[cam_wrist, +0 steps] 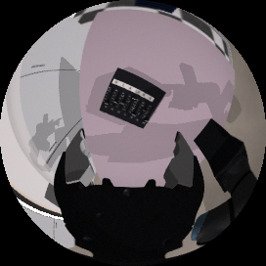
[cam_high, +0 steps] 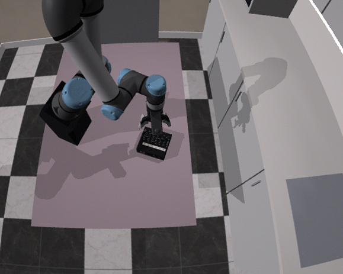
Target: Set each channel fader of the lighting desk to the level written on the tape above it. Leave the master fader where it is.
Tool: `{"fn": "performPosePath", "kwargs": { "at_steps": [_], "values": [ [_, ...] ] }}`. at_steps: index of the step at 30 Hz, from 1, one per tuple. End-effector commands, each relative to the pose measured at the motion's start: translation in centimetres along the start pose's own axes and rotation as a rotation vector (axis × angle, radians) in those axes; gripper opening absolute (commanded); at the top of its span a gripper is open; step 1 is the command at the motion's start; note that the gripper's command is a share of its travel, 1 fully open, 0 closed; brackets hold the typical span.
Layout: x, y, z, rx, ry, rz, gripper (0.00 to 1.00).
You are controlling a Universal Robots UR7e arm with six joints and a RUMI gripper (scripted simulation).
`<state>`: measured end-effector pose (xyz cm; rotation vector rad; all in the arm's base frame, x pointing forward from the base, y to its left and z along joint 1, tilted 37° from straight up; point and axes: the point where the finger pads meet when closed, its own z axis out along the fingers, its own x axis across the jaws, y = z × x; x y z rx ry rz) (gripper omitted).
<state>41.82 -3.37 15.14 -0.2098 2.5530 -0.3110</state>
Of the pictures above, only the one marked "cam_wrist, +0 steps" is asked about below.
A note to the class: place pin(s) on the black lighting desk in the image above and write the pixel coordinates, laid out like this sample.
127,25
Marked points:
125,87

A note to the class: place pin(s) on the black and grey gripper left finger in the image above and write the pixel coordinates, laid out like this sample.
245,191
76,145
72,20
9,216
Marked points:
73,172

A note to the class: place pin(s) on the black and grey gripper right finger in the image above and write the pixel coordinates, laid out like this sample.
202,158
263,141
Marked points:
184,175

